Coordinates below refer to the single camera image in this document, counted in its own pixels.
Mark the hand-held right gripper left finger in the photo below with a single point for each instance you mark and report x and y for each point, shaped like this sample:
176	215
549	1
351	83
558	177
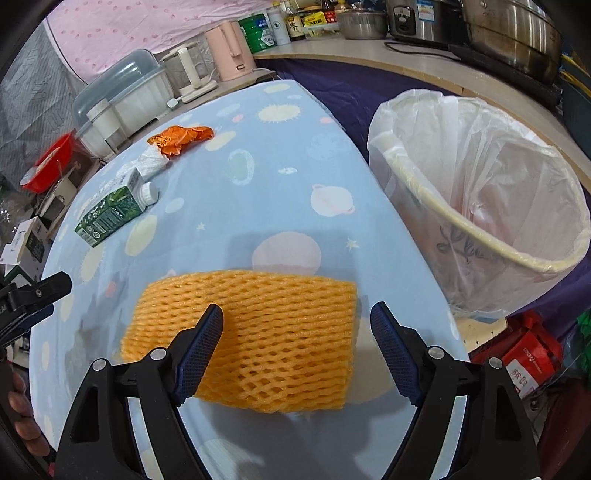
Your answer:
203	350

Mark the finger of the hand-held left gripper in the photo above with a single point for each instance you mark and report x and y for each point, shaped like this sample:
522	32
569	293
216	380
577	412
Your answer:
32	297

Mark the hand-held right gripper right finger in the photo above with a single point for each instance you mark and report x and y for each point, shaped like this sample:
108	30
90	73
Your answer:
392	350

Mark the orange foam fruit net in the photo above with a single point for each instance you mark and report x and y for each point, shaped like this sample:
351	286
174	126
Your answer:
286	332

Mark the dark green drink carton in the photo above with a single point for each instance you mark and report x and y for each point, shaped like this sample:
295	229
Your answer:
111	212

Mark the cream floral trash bin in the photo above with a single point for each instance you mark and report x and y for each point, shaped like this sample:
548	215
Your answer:
461	249

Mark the white wrapper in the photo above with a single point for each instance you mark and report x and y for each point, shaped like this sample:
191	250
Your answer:
150	164

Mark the red plastic wrapper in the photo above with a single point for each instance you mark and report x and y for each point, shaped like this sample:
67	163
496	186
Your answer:
184	136

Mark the person's left hand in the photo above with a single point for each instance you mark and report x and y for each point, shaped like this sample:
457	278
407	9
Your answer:
27	415

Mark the white green cardboard box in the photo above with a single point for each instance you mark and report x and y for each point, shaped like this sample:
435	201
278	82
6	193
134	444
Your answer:
27	240

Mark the red plastic basin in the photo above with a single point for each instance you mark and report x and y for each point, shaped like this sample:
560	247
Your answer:
51	161

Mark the red shopping bag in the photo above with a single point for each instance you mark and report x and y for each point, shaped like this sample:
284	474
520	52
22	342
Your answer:
531	355

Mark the light blue printed tablecloth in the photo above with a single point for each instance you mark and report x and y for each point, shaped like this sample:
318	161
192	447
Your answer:
277	184

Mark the grey patterned cloth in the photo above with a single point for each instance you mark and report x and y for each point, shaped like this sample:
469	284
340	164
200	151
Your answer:
37	92

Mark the white dish rack grey lid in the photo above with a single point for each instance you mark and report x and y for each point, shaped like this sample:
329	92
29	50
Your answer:
134	101

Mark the dark purple cloth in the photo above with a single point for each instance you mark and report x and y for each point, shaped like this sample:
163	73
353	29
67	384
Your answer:
351	101

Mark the pink dotted cloth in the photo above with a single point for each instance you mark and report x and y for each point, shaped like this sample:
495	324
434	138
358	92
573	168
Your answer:
138	37

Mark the wooden counter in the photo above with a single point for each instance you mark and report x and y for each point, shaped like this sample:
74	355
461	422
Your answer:
369	60

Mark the black induction cooktop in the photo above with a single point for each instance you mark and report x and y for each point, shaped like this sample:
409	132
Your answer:
531	87

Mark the pink electric kettle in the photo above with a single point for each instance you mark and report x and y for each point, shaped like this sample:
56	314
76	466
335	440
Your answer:
226	50

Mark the green canister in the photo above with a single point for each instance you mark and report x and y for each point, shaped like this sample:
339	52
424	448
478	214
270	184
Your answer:
256	32

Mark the steel pot with lid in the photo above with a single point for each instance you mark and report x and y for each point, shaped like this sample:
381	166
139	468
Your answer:
362	25

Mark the steel rice cooker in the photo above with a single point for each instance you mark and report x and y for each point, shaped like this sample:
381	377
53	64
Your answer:
429	23

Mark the white bottle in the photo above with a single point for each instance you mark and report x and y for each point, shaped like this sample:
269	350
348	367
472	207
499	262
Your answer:
279	27

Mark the dark sauce bottle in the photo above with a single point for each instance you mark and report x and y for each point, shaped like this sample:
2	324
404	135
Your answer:
294	25

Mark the large steel pot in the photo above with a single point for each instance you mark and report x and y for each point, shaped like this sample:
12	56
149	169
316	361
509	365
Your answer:
508	32

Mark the yellow packet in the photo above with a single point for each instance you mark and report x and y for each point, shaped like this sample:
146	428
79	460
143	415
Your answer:
314	21

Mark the red label bottle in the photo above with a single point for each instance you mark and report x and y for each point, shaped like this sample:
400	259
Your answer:
328	16

